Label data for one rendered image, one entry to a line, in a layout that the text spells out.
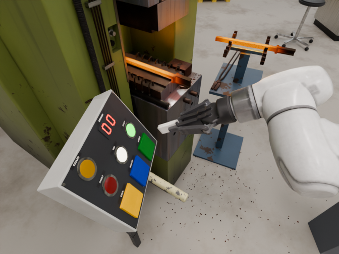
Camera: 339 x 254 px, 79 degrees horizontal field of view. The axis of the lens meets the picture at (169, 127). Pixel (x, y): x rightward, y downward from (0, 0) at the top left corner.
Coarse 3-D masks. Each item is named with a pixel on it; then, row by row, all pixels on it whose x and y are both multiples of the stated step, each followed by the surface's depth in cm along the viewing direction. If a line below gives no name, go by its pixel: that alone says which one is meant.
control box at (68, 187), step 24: (96, 96) 68; (96, 120) 57; (120, 120) 65; (72, 144) 53; (96, 144) 54; (120, 144) 62; (72, 168) 47; (96, 168) 52; (120, 168) 60; (48, 192) 46; (72, 192) 45; (96, 192) 51; (120, 192) 57; (144, 192) 67; (96, 216) 53; (120, 216) 55
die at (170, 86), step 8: (128, 56) 121; (128, 64) 115; (152, 64) 115; (128, 72) 111; (136, 72) 110; (144, 72) 110; (152, 72) 108; (176, 72) 110; (136, 80) 107; (144, 80) 107; (152, 80) 105; (160, 80) 105; (168, 80) 105; (144, 88) 105; (152, 88) 102; (160, 88) 102; (168, 88) 105; (160, 96) 102
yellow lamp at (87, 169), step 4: (84, 160) 50; (88, 160) 51; (84, 164) 49; (88, 164) 50; (92, 164) 51; (80, 168) 48; (84, 168) 49; (88, 168) 50; (92, 168) 51; (84, 172) 49; (88, 172) 50; (92, 172) 51; (84, 176) 48; (88, 176) 49
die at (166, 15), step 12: (168, 0) 76; (180, 0) 82; (120, 12) 83; (132, 12) 79; (144, 12) 76; (156, 12) 74; (168, 12) 79; (180, 12) 86; (132, 24) 83; (144, 24) 80; (156, 24) 77; (168, 24) 82
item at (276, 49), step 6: (216, 36) 130; (228, 42) 128; (234, 42) 126; (240, 42) 125; (246, 42) 124; (252, 42) 124; (258, 48) 123; (270, 48) 120; (276, 48) 118; (282, 48) 118; (288, 48) 118; (288, 54) 119
